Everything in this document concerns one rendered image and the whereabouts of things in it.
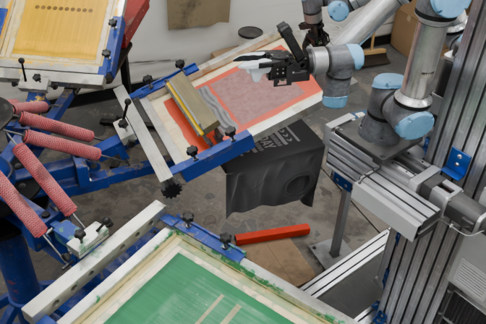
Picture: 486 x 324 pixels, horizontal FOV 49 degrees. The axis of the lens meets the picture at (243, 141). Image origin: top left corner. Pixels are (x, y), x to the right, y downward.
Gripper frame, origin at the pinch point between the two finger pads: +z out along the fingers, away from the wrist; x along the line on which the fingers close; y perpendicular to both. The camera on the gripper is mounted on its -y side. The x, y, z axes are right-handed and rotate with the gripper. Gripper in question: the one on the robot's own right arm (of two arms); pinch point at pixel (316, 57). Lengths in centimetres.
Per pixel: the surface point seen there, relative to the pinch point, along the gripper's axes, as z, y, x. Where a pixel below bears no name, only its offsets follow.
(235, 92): 1.2, -3.7, -38.9
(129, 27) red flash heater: 0, -92, -62
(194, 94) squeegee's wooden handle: -9, -1, -57
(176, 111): 2, -10, -65
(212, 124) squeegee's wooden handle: -8, 20, -58
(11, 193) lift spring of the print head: -25, 28, -129
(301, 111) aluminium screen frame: -2.4, 29.3, -24.1
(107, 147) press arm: -6, 2, -97
